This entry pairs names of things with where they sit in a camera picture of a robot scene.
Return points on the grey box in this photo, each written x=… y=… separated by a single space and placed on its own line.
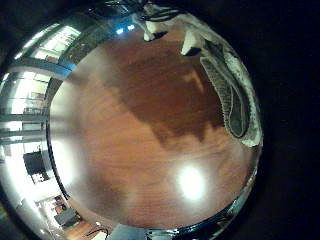
x=66 y=217

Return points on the grey padded chair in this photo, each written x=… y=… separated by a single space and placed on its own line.
x=126 y=232

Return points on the white grey knit garment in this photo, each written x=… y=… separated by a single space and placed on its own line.
x=236 y=110

